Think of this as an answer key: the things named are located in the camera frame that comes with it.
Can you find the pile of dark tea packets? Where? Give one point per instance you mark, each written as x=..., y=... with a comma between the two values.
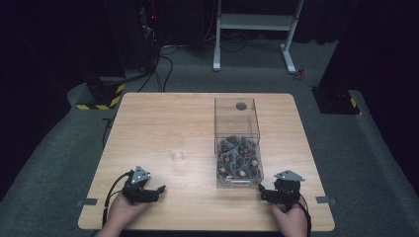
x=238, y=158

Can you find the person's right hand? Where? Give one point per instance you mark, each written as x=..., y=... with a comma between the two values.
x=290, y=220

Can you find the grey tape piece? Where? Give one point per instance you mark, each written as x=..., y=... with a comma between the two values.
x=326, y=200
x=87, y=202

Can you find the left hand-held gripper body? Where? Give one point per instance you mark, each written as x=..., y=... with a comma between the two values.
x=135, y=184

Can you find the person's left hand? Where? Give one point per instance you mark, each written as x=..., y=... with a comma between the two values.
x=122, y=210

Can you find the clear plastic box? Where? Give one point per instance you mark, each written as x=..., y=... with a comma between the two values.
x=236, y=121

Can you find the dark equipment rack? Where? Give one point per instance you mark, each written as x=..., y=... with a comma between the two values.
x=150, y=33

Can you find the black yellow striped stand base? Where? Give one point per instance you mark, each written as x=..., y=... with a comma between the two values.
x=105, y=97

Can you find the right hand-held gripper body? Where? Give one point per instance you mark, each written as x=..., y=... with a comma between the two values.
x=288, y=187

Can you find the clear glass cup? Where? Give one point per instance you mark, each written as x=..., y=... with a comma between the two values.
x=176, y=149

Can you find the white metal stand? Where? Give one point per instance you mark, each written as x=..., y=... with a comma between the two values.
x=253, y=22

